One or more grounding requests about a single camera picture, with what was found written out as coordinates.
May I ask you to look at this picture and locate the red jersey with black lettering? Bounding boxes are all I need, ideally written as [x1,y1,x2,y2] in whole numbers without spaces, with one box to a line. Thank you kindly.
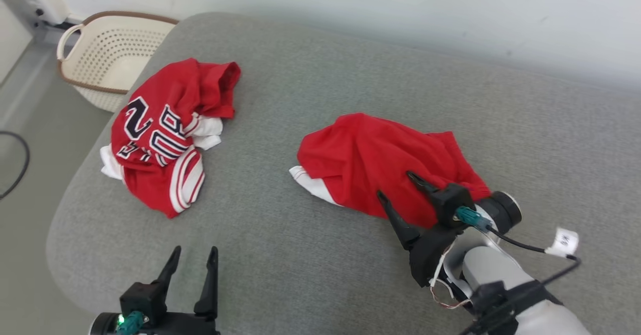
[99,58,242,219]

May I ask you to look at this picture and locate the white wall box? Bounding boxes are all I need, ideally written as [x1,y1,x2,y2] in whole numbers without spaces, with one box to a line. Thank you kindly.
[19,0,71,25]

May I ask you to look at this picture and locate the black floor cable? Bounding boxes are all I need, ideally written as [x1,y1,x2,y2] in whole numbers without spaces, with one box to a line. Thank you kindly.
[0,131,31,200]

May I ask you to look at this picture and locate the thin red white wires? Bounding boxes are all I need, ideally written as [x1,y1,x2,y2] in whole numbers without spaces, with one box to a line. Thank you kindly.
[430,242,474,309]

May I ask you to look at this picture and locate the white cable tag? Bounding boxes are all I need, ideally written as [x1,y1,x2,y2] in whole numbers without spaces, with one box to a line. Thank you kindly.
[545,227,579,256]

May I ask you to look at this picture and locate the plain red white garment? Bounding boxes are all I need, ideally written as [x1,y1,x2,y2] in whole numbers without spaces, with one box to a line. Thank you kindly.
[289,113,492,229]

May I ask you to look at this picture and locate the cream perforated laundry basket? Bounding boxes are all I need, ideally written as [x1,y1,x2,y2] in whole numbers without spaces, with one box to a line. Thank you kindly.
[56,11,179,113]

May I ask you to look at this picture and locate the black cable with teal connector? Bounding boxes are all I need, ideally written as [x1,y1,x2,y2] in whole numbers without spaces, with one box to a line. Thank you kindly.
[116,311,147,334]
[455,206,582,335]

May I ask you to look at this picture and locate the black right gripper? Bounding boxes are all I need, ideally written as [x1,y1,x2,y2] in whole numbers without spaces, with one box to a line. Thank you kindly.
[376,171,523,287]

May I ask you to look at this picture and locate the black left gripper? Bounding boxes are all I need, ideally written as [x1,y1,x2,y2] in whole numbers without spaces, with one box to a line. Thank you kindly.
[89,245,221,335]

